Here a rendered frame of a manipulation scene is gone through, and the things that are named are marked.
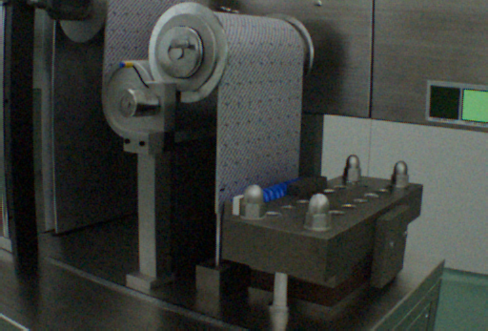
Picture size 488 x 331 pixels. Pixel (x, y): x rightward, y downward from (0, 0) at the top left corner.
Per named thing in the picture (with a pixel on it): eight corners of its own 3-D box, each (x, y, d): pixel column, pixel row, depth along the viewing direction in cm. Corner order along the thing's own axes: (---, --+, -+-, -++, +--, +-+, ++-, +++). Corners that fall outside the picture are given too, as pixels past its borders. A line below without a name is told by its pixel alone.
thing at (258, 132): (214, 213, 89) (218, 84, 87) (294, 186, 109) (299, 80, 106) (217, 213, 89) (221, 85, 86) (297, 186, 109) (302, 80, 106)
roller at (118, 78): (101, 132, 100) (102, 59, 99) (194, 119, 122) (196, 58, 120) (152, 139, 94) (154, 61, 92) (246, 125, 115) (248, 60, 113)
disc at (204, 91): (147, 99, 94) (150, 4, 92) (149, 98, 94) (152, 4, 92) (224, 106, 86) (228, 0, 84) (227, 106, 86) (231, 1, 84)
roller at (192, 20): (152, 89, 92) (154, 13, 91) (248, 83, 114) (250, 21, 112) (213, 93, 86) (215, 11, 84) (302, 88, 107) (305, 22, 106)
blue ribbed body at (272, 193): (223, 219, 90) (224, 196, 90) (295, 194, 108) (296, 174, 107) (243, 223, 88) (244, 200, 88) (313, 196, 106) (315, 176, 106)
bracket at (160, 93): (124, 282, 92) (121, 82, 87) (152, 272, 97) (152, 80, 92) (148, 291, 89) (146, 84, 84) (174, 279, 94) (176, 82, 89)
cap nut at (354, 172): (338, 178, 111) (340, 154, 111) (347, 175, 114) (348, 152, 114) (356, 181, 109) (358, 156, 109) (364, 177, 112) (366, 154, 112)
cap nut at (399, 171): (386, 185, 106) (388, 160, 105) (393, 182, 109) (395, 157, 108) (405, 188, 104) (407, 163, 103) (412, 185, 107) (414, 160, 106)
